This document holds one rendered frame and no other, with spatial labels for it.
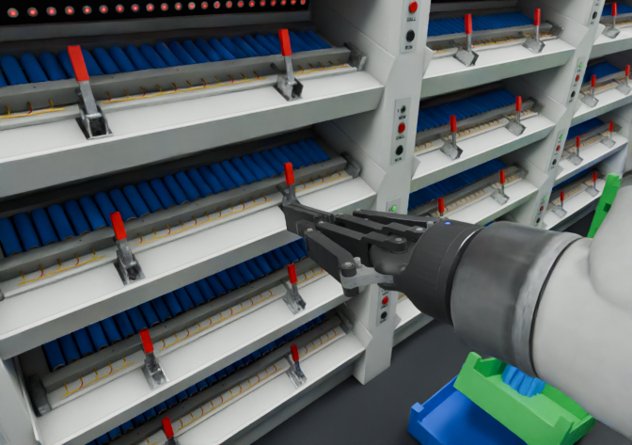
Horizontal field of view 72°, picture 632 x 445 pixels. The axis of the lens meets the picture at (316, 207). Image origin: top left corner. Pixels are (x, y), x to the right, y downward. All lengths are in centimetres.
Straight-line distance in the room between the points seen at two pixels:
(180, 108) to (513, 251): 44
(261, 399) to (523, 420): 49
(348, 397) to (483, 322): 86
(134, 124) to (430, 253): 38
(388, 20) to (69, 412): 75
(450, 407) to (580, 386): 89
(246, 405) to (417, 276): 68
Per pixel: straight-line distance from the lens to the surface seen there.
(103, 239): 65
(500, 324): 28
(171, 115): 58
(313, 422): 108
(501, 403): 96
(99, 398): 76
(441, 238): 31
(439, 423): 111
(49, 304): 63
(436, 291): 31
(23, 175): 54
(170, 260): 65
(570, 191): 194
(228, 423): 93
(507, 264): 28
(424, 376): 119
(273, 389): 97
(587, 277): 26
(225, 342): 79
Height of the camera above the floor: 88
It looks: 28 degrees down
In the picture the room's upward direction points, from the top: straight up
